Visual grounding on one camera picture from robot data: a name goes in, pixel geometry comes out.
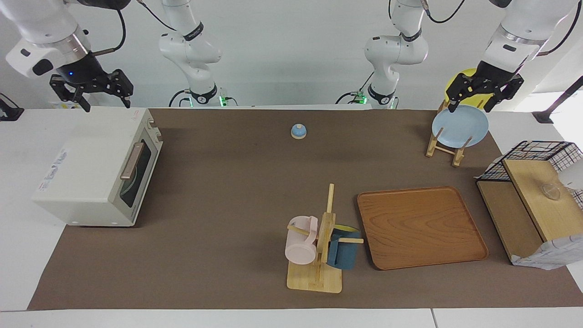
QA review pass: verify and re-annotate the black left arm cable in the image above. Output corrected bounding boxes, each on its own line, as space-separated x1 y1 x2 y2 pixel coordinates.
421 0 583 57

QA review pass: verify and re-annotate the pink mug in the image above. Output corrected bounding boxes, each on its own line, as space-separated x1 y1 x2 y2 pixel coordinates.
285 216 318 266

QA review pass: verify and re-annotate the light wooden lid board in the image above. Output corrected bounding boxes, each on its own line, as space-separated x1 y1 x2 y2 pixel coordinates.
502 159 583 243

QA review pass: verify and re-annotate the black base cable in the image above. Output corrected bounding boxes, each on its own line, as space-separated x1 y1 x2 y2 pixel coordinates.
335 72 375 105
169 89 191 108

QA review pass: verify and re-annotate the black stand pole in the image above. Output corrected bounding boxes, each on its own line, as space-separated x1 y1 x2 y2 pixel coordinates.
533 75 583 124

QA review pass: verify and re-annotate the dark blue mug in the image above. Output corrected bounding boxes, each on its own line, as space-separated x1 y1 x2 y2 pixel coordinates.
327 224 362 270

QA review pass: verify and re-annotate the brown wooden tray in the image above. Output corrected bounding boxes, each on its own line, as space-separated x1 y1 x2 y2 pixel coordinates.
357 186 489 271

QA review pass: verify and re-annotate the wooden mug tree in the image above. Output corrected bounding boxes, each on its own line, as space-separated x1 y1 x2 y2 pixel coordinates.
286 184 365 294

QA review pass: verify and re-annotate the white toaster oven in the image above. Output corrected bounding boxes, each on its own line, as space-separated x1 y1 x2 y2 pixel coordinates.
32 107 163 227

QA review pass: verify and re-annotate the black left base cable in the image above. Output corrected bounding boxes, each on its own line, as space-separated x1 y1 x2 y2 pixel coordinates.
335 72 375 105

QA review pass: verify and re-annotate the black right base cable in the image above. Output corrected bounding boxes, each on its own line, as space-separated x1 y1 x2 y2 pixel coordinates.
169 89 191 108

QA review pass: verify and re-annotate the wooden shelf box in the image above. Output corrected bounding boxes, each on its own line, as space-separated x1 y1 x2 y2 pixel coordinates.
510 235 583 271

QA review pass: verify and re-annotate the white rounded object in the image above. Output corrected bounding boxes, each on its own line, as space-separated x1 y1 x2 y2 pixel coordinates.
559 159 583 191

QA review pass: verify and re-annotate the small clear glass cup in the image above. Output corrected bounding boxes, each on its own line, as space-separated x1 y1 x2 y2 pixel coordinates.
542 182 564 201

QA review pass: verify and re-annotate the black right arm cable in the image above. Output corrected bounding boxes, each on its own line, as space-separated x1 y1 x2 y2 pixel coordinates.
91 0 178 57

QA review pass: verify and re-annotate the black wire basket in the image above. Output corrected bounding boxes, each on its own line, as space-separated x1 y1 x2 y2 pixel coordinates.
476 140 583 210

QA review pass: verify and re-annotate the light blue plate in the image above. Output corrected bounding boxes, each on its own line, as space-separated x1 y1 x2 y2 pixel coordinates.
432 105 489 149

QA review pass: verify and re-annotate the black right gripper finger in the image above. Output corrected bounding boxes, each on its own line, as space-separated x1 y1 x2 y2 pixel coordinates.
49 75 92 113
92 69 134 109

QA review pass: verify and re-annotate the yellow plate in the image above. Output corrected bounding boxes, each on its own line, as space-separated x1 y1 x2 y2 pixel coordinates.
445 68 486 110

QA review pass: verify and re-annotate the wooden dish rack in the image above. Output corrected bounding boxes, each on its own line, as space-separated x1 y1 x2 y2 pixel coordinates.
426 98 486 167

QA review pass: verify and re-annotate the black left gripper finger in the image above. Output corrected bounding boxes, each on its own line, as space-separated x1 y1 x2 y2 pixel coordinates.
445 73 483 113
484 75 524 113

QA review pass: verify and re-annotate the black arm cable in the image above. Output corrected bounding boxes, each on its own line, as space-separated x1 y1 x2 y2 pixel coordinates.
421 0 583 57
91 0 178 57

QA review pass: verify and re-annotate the black clamp mount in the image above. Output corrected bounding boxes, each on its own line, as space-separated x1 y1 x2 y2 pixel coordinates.
0 93 25 122

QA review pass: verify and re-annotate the brown table mat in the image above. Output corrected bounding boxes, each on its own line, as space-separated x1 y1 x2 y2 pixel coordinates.
27 108 583 311

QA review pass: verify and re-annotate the wooden box base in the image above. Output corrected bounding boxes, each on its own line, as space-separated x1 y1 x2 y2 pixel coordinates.
476 180 547 266

